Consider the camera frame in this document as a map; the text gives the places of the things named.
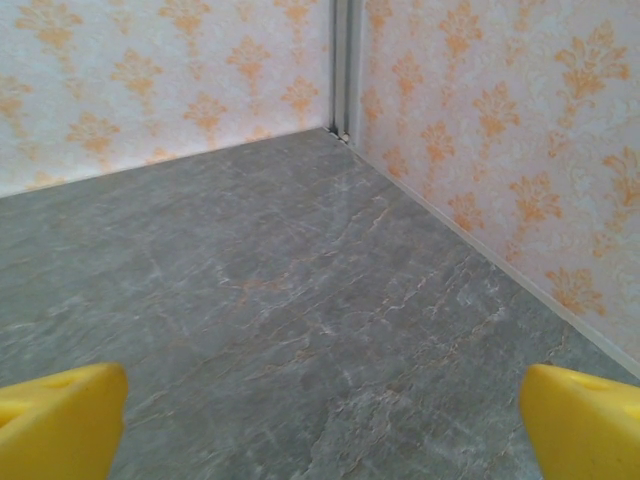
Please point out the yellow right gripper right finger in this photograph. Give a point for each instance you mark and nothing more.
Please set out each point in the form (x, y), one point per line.
(585, 435)

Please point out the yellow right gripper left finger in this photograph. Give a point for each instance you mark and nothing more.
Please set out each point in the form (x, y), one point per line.
(60, 430)

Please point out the aluminium corner post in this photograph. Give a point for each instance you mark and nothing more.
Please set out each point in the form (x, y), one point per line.
(345, 65)

